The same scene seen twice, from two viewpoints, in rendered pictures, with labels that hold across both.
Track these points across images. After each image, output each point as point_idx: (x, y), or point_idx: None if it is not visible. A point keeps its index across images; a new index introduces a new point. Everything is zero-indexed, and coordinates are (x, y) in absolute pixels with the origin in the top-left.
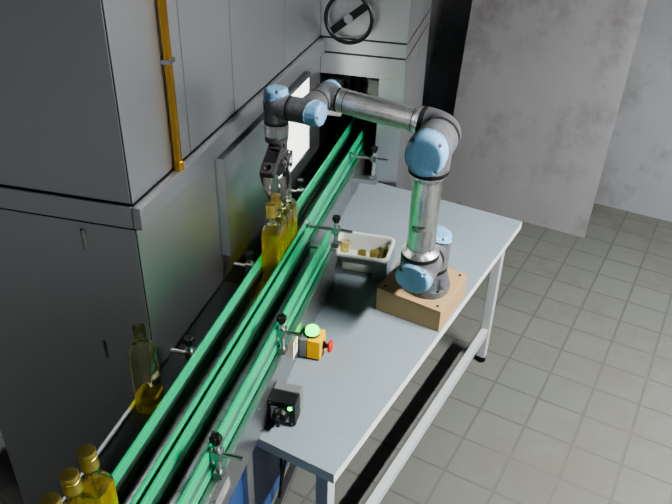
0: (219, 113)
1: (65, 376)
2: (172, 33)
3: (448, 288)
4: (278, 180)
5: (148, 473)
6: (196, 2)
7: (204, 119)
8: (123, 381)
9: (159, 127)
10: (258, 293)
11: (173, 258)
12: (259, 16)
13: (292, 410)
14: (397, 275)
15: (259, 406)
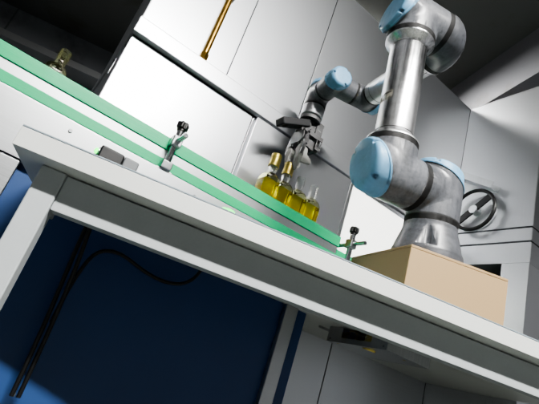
0: (274, 100)
1: None
2: (246, 0)
3: (450, 252)
4: (296, 147)
5: None
6: (281, 17)
7: (253, 80)
8: None
9: (200, 21)
10: None
11: (156, 109)
12: (354, 109)
13: (98, 153)
14: (350, 164)
15: (74, 129)
